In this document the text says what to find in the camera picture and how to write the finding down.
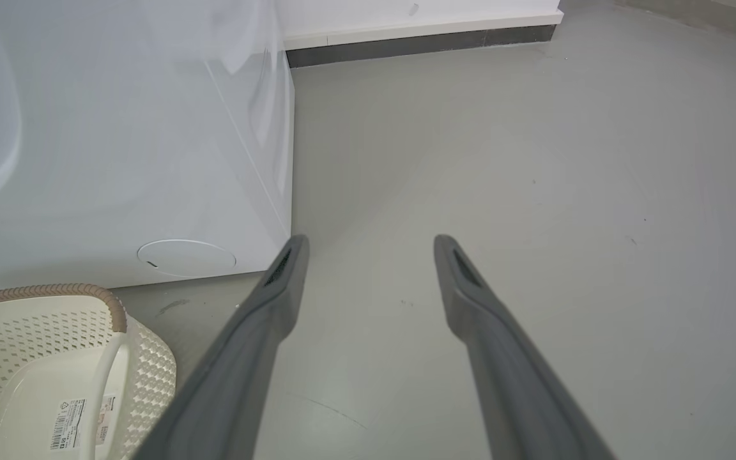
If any dark grey skirting board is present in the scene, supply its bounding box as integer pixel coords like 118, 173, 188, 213
286, 24, 556, 69

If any cream perforated laundry basket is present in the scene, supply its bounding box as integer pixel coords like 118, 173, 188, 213
0, 284, 178, 460

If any white washing machine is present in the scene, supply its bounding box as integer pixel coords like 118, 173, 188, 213
0, 0, 295, 298

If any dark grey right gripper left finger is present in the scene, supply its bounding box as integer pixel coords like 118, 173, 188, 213
133, 234, 310, 460

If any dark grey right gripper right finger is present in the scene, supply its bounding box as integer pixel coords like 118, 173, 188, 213
433, 234, 618, 460

